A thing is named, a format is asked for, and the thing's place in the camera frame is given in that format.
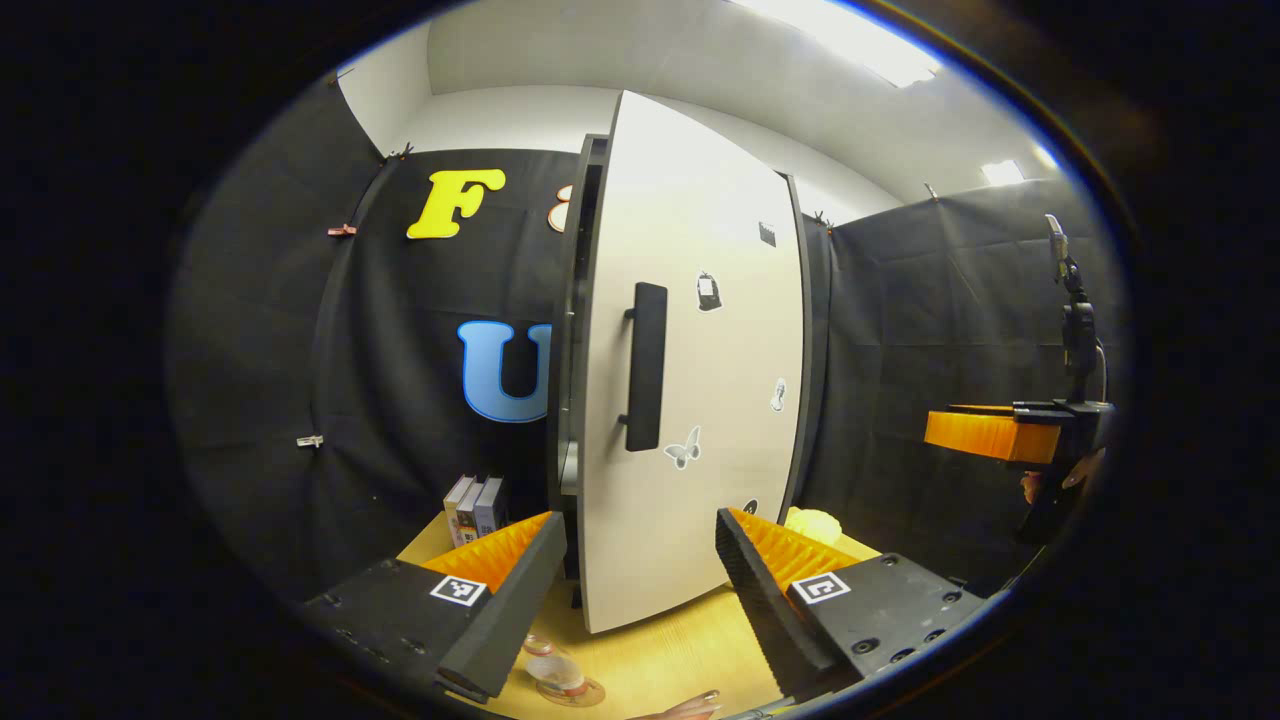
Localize orange spine book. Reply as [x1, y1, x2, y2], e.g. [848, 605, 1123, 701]
[443, 475, 477, 546]

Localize long ceiling light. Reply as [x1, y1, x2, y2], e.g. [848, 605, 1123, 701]
[730, 0, 946, 89]

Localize round wooden coaster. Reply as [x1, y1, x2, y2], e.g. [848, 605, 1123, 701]
[533, 672, 607, 709]

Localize grey cabinet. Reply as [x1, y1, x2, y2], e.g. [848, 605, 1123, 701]
[545, 135, 831, 613]

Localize yellow lumpy object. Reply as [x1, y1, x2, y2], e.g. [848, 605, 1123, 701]
[785, 507, 847, 549]

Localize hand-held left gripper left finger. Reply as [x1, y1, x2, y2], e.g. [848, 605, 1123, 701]
[303, 512, 568, 702]

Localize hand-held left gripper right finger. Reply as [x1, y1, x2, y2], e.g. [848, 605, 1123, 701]
[714, 507, 988, 703]

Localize black backdrop cloth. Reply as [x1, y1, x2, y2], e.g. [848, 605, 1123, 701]
[165, 75, 1131, 601]

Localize beige cabinet door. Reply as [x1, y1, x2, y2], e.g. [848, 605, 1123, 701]
[580, 90, 807, 636]

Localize blue grey book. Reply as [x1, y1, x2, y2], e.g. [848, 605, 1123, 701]
[474, 477, 509, 541]

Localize black cabinet door handle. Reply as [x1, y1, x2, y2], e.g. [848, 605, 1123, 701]
[619, 282, 669, 453]

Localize clear plastic bottle red label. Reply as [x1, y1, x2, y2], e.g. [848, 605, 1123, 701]
[524, 634, 588, 698]

